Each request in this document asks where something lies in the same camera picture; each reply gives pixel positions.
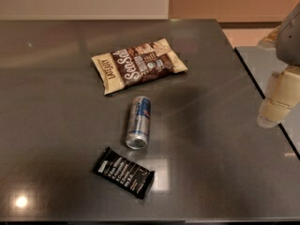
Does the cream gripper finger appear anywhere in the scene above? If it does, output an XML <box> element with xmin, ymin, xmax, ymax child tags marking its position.
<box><xmin>257</xmin><ymin>26</ymin><xmax>279</xmax><ymax>49</ymax></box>
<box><xmin>257</xmin><ymin>65</ymin><xmax>300</xmax><ymax>128</ymax></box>

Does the silver blue redbull can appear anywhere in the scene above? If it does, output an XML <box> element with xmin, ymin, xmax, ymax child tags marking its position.
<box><xmin>125</xmin><ymin>96</ymin><xmax>151</xmax><ymax>150</ymax></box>

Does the grey side table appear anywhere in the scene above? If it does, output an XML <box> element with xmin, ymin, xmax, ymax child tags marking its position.
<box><xmin>234</xmin><ymin>46</ymin><xmax>300</xmax><ymax>158</ymax></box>

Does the brown cream chip bag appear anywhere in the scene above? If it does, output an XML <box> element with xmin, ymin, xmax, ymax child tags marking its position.
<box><xmin>92</xmin><ymin>38</ymin><xmax>188</xmax><ymax>95</ymax></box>

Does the black snack bar wrapper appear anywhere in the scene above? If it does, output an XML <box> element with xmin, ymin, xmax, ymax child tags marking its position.
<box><xmin>93</xmin><ymin>147</ymin><xmax>155</xmax><ymax>200</ymax></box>

